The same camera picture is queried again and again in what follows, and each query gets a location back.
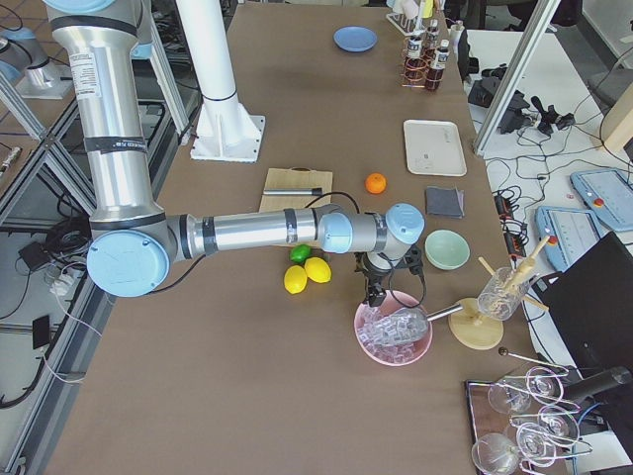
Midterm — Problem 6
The wire glass rack tray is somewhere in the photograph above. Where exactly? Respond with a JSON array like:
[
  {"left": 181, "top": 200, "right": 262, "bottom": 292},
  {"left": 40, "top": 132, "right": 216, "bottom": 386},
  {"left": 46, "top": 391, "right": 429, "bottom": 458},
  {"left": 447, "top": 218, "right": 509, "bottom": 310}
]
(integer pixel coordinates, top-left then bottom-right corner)
[{"left": 464, "top": 363, "right": 592, "bottom": 474}]

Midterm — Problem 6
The wooden cup stand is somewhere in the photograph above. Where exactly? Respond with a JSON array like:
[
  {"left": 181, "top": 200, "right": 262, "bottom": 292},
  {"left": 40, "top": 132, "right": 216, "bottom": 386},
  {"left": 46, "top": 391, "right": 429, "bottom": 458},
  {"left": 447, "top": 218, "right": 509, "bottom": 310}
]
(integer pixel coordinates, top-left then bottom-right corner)
[{"left": 448, "top": 236, "right": 549, "bottom": 350}]

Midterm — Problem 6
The wine glass front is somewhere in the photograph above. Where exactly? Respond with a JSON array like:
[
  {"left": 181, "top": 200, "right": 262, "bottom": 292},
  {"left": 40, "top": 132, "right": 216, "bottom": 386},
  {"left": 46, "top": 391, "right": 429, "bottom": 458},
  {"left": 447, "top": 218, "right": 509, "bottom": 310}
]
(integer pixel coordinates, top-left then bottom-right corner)
[{"left": 471, "top": 432, "right": 520, "bottom": 475}]

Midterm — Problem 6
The wine glass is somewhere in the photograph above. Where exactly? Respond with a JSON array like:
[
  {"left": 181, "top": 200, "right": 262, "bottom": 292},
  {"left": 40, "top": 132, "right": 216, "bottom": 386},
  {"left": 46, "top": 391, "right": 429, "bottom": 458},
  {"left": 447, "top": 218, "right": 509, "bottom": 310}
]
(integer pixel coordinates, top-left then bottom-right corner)
[
  {"left": 488, "top": 365, "right": 564, "bottom": 415},
  {"left": 510, "top": 405, "right": 580, "bottom": 468},
  {"left": 471, "top": 432, "right": 520, "bottom": 475}
]

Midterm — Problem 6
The yellow lemon near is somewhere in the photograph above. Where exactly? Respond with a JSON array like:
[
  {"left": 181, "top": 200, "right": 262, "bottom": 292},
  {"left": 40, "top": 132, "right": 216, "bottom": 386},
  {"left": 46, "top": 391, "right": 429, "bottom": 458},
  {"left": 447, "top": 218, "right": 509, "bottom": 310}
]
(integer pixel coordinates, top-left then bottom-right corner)
[{"left": 283, "top": 265, "right": 308, "bottom": 295}]

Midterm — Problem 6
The copper wire bottle rack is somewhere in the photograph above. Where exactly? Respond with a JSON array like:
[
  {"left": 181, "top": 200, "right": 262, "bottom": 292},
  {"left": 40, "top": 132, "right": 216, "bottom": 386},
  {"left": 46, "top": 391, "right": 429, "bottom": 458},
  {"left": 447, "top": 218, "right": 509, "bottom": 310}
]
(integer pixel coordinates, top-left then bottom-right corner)
[{"left": 401, "top": 29, "right": 450, "bottom": 91}]

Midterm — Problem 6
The black power strip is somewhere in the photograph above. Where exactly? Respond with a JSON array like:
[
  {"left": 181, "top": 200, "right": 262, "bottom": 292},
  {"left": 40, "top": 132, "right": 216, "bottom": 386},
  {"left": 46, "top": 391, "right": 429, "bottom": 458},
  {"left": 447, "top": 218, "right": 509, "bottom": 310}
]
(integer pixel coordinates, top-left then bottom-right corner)
[{"left": 494, "top": 192, "right": 527, "bottom": 260}]

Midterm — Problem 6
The green bowl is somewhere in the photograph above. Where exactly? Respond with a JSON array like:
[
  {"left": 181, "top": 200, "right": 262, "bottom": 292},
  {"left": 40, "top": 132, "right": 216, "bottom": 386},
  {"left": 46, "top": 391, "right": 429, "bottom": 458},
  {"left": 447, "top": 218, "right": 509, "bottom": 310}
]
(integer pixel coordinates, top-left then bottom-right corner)
[{"left": 424, "top": 230, "right": 471, "bottom": 270}]

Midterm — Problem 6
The aluminium frame post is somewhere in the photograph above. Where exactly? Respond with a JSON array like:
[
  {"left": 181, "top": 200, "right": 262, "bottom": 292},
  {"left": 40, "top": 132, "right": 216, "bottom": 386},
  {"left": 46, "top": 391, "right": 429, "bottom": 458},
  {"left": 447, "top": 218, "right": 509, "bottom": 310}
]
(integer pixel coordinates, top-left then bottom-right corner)
[{"left": 473, "top": 0, "right": 560, "bottom": 157}]

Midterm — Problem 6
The tea bottle three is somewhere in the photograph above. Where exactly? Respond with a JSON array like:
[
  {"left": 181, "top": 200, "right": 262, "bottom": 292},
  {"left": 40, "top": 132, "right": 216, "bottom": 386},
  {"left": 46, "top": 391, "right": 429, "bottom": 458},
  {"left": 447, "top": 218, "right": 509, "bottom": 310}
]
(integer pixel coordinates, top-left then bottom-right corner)
[{"left": 425, "top": 19, "right": 439, "bottom": 49}]

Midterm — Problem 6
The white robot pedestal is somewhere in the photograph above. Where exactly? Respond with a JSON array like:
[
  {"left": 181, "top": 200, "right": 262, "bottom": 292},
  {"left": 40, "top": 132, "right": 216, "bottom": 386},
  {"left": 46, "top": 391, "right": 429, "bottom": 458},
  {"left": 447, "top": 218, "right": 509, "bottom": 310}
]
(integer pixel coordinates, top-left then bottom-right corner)
[{"left": 177, "top": 1, "right": 265, "bottom": 163}]

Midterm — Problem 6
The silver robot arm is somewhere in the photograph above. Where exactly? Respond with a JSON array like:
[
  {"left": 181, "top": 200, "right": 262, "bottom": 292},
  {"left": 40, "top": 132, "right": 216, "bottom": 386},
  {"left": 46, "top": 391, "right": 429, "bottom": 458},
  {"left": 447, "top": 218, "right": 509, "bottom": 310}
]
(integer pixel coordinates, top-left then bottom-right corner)
[{"left": 46, "top": 1, "right": 424, "bottom": 307}]

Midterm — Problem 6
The steel muddler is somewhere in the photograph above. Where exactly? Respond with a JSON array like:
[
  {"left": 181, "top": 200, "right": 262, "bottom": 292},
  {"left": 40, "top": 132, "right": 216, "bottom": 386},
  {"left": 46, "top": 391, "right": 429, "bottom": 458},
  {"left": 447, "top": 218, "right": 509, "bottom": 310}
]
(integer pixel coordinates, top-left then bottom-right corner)
[{"left": 263, "top": 187, "right": 323, "bottom": 196}]

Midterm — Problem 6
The pink bowl with ice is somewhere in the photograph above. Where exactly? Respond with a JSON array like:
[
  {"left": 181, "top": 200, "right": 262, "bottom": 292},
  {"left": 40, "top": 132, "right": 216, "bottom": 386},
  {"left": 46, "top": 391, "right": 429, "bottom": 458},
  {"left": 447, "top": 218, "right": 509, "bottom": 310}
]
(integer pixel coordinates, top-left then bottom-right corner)
[{"left": 353, "top": 291, "right": 433, "bottom": 366}]

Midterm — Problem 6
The yellow lemon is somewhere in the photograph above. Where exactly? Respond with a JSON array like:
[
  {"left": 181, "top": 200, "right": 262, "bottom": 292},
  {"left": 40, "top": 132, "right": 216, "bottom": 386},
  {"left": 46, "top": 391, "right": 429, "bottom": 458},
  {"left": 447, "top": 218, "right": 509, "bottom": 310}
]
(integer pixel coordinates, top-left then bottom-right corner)
[
  {"left": 283, "top": 265, "right": 308, "bottom": 295},
  {"left": 304, "top": 257, "right": 332, "bottom": 283}
]

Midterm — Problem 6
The black bar spoon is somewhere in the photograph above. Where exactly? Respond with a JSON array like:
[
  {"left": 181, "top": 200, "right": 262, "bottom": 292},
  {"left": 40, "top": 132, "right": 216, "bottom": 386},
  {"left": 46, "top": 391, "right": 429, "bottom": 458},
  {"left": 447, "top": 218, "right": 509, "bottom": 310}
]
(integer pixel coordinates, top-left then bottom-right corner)
[{"left": 497, "top": 346, "right": 569, "bottom": 373}]

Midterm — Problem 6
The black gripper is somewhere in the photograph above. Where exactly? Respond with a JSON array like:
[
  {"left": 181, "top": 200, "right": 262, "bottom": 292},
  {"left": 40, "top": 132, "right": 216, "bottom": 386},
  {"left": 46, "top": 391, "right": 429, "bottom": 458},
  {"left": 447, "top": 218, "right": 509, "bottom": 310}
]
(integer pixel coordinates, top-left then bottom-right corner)
[{"left": 354, "top": 245, "right": 423, "bottom": 307}]

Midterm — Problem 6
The wine glass back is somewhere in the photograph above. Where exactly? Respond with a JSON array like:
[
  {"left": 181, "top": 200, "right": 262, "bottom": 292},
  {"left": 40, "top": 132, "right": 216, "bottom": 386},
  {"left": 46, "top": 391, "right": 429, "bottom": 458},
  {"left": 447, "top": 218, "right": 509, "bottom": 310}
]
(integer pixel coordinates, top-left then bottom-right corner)
[{"left": 488, "top": 365, "right": 564, "bottom": 415}]

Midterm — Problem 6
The green lime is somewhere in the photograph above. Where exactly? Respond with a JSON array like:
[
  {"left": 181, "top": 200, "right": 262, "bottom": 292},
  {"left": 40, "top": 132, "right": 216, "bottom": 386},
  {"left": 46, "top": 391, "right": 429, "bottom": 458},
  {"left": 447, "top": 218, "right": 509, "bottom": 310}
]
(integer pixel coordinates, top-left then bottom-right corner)
[{"left": 289, "top": 243, "right": 312, "bottom": 265}]

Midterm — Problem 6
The blue teach pendant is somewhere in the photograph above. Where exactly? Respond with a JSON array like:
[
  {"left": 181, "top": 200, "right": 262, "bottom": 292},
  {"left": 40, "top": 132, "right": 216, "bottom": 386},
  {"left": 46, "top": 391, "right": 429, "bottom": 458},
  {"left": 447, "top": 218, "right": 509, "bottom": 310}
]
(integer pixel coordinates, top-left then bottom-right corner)
[
  {"left": 570, "top": 168, "right": 632, "bottom": 232},
  {"left": 534, "top": 206, "right": 606, "bottom": 271}
]

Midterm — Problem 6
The grey folded cloth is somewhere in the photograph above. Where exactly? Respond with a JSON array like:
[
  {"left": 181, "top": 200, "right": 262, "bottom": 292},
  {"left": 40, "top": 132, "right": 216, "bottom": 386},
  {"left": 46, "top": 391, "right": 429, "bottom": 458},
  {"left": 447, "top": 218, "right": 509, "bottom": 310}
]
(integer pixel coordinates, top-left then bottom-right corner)
[{"left": 425, "top": 186, "right": 465, "bottom": 219}]

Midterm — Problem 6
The blue teach pendant near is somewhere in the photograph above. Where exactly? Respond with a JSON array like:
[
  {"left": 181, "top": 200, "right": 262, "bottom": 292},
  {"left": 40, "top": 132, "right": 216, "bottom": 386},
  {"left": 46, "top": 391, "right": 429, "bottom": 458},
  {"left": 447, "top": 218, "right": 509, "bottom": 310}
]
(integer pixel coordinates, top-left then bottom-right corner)
[{"left": 534, "top": 206, "right": 606, "bottom": 271}]

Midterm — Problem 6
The black laptop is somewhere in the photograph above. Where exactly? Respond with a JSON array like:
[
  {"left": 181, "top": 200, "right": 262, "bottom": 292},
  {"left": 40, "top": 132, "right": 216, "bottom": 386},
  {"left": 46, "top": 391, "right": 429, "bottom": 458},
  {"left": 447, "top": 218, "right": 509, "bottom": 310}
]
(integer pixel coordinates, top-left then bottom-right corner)
[{"left": 535, "top": 233, "right": 632, "bottom": 445}]

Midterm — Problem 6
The yellow lemon far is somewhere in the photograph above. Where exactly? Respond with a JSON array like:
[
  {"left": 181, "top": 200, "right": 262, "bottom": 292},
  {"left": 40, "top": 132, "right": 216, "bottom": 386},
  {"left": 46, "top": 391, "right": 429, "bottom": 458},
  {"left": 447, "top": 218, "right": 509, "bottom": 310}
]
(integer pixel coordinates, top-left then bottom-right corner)
[{"left": 304, "top": 257, "right": 332, "bottom": 283}]

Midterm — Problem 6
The blue teach pendant far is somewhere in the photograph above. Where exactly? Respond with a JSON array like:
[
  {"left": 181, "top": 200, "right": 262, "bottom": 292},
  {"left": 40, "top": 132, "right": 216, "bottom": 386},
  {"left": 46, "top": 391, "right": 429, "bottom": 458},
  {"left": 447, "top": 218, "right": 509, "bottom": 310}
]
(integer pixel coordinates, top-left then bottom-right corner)
[{"left": 570, "top": 168, "right": 632, "bottom": 232}]

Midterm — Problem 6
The orange fruit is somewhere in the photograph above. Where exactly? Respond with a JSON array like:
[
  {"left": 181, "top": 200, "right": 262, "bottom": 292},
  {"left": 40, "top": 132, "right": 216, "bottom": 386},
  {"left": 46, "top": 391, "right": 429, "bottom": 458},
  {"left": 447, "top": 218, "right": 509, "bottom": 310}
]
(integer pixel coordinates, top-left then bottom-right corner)
[{"left": 364, "top": 172, "right": 388, "bottom": 194}]

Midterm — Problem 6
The tea bottle one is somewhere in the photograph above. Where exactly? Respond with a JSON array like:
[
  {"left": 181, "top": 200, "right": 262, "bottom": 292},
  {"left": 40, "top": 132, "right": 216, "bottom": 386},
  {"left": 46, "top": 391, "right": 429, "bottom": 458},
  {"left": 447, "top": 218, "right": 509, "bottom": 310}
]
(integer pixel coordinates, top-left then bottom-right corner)
[{"left": 404, "top": 30, "right": 424, "bottom": 84}]

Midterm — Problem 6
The blue plate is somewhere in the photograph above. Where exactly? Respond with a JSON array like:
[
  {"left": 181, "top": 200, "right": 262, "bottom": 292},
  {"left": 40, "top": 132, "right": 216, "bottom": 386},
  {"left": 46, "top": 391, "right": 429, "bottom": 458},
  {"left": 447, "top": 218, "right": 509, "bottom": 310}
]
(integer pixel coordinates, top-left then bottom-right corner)
[{"left": 333, "top": 26, "right": 378, "bottom": 52}]

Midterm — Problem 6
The metal ice scoop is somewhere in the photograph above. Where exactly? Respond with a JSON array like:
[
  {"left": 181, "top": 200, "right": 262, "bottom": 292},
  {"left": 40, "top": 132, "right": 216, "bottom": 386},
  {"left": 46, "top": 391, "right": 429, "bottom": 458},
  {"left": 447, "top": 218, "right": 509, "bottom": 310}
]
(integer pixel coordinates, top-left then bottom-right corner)
[{"left": 383, "top": 304, "right": 463, "bottom": 345}]

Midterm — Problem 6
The tea bottle two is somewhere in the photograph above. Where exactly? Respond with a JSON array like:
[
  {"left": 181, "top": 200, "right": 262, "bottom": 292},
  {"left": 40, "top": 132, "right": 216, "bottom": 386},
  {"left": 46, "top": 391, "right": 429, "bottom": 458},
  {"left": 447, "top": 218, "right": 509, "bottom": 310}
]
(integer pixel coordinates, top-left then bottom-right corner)
[{"left": 424, "top": 40, "right": 450, "bottom": 91}]

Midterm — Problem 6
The clear glass cup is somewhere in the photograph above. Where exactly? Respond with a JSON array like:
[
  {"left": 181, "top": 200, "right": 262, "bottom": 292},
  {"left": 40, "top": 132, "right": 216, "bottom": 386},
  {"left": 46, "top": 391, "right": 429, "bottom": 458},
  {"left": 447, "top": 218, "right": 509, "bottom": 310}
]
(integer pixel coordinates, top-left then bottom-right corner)
[{"left": 477, "top": 267, "right": 530, "bottom": 322}]

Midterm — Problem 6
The wooden cutting board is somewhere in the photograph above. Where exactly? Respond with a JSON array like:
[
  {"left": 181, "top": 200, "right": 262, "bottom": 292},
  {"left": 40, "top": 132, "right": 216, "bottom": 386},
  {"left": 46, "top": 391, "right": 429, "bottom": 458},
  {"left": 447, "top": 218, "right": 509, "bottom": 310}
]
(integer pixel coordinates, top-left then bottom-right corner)
[{"left": 252, "top": 167, "right": 334, "bottom": 248}]

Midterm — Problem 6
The cream rabbit tray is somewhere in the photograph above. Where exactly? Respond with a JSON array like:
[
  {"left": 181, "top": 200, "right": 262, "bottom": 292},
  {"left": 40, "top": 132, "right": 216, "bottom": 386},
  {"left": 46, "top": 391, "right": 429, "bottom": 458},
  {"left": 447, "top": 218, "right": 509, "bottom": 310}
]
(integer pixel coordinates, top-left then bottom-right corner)
[{"left": 404, "top": 119, "right": 467, "bottom": 177}]

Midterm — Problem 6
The wine glass middle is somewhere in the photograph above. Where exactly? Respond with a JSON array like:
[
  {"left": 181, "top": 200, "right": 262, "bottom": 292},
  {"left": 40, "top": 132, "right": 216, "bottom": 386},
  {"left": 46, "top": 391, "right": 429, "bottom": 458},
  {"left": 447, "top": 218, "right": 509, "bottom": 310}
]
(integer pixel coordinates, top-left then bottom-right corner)
[{"left": 510, "top": 405, "right": 580, "bottom": 468}]

